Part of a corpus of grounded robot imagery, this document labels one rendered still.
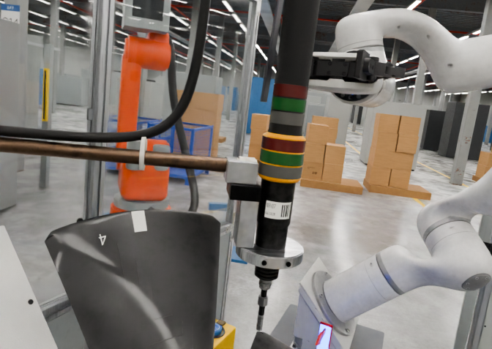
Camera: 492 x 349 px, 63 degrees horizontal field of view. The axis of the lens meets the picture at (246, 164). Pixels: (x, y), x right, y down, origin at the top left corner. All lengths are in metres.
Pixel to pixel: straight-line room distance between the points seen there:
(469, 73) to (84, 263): 0.64
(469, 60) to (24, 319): 0.78
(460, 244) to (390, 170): 7.63
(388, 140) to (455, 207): 7.50
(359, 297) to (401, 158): 7.62
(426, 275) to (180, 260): 0.70
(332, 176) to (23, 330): 7.62
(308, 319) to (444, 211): 0.45
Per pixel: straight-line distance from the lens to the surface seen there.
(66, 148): 0.40
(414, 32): 0.75
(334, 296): 1.17
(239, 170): 0.38
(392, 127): 8.58
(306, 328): 1.18
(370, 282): 1.13
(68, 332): 1.32
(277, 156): 0.38
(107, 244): 0.54
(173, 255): 0.54
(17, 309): 0.69
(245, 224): 0.40
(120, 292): 0.52
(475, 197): 1.05
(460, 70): 0.75
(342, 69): 0.55
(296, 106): 0.39
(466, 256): 1.06
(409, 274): 1.11
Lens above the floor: 1.60
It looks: 9 degrees down
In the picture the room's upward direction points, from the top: 7 degrees clockwise
